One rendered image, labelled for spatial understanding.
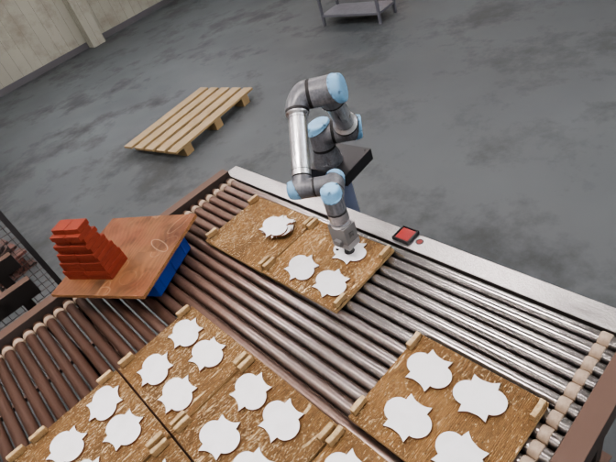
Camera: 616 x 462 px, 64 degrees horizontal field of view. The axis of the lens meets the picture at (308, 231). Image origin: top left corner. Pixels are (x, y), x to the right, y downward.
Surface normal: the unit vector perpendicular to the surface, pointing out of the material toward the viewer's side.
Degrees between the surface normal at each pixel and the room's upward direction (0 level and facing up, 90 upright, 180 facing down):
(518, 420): 0
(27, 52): 90
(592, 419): 0
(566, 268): 0
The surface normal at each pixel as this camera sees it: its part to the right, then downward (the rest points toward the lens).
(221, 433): -0.28, -0.74
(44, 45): 0.76, 0.22
